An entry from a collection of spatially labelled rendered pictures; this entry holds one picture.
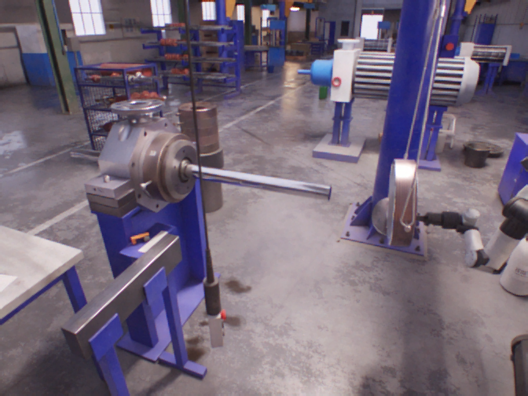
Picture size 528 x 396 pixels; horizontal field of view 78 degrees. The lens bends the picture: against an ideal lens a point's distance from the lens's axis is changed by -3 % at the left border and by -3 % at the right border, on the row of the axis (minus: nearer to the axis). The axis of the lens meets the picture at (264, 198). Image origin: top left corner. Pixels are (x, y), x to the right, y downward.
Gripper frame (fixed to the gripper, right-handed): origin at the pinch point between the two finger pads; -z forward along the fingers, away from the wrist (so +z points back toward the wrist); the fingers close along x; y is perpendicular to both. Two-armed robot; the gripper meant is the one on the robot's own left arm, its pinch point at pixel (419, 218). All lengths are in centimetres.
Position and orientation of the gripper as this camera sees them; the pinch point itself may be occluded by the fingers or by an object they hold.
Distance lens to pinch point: 185.5
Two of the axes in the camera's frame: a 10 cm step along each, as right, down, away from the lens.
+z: 9.6, 0.5, -2.9
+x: -2.7, -2.5, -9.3
